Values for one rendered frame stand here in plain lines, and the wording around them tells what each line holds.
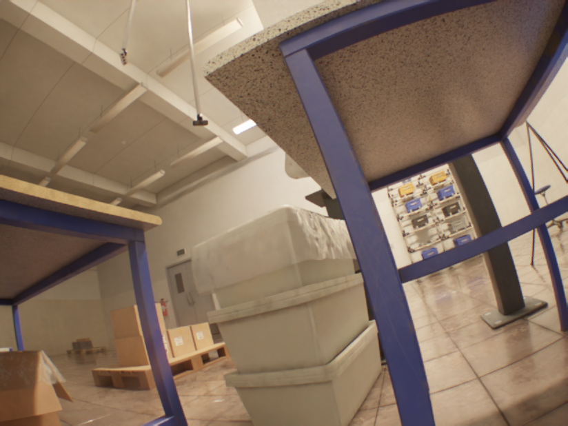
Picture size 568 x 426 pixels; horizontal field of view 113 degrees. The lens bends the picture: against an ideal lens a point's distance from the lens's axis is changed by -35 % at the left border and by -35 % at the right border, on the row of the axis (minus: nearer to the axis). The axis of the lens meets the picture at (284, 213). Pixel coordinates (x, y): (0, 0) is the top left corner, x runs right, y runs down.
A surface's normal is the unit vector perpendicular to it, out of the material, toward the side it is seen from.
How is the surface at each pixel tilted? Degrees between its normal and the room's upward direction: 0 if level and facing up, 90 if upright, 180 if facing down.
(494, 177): 90
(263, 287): 96
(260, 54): 180
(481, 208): 90
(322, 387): 96
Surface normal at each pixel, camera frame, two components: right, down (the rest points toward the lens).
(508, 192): -0.38, -0.18
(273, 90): 0.26, 0.92
